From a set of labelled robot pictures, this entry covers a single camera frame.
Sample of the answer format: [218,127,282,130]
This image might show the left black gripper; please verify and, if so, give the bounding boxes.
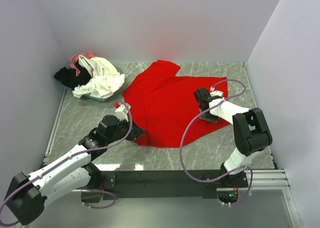
[106,116,146,145]

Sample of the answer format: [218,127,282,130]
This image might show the red t shirt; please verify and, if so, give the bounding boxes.
[123,60,228,148]

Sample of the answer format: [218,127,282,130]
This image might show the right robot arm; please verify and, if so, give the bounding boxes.
[193,87,273,188]

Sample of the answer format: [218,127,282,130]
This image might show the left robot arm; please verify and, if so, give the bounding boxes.
[4,115,145,226]

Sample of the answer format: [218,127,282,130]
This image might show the black base crossbar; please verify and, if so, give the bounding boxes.
[98,169,226,201]

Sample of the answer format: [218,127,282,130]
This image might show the white t shirt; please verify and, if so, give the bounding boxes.
[72,55,126,99]

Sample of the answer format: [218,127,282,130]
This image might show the black t shirt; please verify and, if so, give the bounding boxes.
[53,61,92,90]

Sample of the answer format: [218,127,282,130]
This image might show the pink t shirt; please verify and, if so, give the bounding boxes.
[69,50,96,70]

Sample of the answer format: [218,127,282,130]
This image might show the teal laundry basket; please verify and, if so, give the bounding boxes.
[56,62,124,103]

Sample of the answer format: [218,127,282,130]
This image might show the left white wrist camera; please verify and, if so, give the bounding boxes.
[113,102,129,122]

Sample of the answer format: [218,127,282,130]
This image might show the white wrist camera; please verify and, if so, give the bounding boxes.
[113,102,129,122]
[209,87,224,99]

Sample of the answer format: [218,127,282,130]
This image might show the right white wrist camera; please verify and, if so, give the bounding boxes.
[209,87,224,99]

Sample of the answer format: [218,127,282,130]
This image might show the aluminium frame rail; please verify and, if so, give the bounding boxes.
[36,148,302,228]

